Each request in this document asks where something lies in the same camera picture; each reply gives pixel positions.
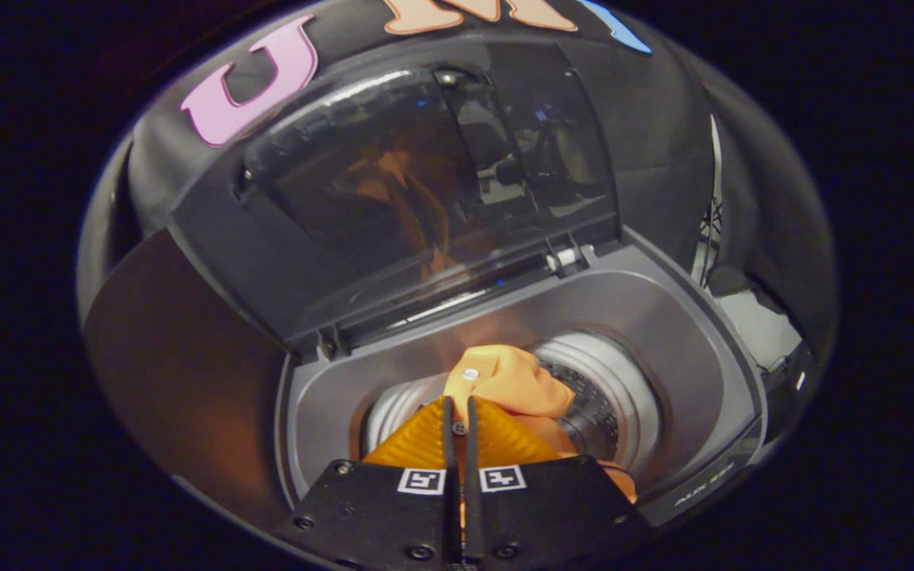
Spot black backdrop cloth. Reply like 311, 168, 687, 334
76, 0, 839, 397

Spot dark glass washing machine lid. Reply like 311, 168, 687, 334
167, 40, 624, 354

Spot orange garment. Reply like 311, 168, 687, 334
443, 345, 639, 504

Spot grey and white cabinet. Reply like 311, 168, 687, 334
80, 228, 299, 528

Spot black box with white label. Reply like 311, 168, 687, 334
762, 337, 816, 445

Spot dark grey washing machine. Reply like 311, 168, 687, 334
275, 230, 767, 528

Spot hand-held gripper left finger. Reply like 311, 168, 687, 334
278, 397, 458, 569

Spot thin black stand pole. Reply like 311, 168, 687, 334
691, 115, 724, 286

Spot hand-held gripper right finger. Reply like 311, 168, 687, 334
465, 397, 652, 569

